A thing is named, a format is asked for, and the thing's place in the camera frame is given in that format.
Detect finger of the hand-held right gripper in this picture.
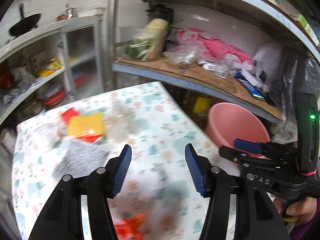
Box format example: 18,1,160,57
219,145,250,166
233,139,265,155

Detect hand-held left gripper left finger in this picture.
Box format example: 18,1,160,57
29,144,132,240

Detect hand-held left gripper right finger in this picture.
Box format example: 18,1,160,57
184,143,284,240

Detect pink plastic bucket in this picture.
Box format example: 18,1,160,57
204,102,271,170

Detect steel wool scrubber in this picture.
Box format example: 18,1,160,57
51,139,112,180

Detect clear bubble wrap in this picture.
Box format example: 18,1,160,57
105,100,133,140

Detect red snack packet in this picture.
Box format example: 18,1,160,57
114,212,149,238

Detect yellow foam net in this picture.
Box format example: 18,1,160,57
66,112,107,137

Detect red cardboard box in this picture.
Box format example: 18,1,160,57
60,107,103,143

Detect person's right hand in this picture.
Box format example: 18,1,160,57
284,195,318,220

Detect smartphone with lit screen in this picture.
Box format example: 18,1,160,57
244,82,265,100

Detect floral bear print tablecloth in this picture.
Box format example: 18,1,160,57
11,81,240,240

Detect yellow label oil bottle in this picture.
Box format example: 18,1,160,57
191,94,212,117

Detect black appliance under plastic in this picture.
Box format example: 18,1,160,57
270,45,320,140

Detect cardboard sheet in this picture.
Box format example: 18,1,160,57
114,56,284,120

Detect glass mug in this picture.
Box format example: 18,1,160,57
215,57,237,78

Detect white plastic bag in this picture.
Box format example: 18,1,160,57
251,42,283,90

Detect red lidded food containers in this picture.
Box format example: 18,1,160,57
42,90,67,107

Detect pink polka dot cloth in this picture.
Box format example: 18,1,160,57
176,29,255,68

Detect clear bag of snacks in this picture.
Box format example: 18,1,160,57
164,44,205,68

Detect green white carton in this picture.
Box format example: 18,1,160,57
292,14,318,43

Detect clear plastic tub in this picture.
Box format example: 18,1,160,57
125,35,167,62

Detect yellow food packets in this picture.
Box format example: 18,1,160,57
35,58,63,77

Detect green onions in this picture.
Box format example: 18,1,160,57
129,39,155,58

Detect frosted cabinet door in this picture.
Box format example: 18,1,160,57
61,21,102,98

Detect metal shelf rack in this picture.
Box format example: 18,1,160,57
104,0,320,125

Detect napa cabbage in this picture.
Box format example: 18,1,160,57
140,19,168,40

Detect black blender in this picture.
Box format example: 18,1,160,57
146,4,174,53

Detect white plastic tray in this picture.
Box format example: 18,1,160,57
77,7,104,17

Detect grey kitchen cabinet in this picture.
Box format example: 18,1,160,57
0,14,105,130

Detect metal kettle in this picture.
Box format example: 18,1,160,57
64,4,77,18

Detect black wok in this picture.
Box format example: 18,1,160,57
9,4,42,37

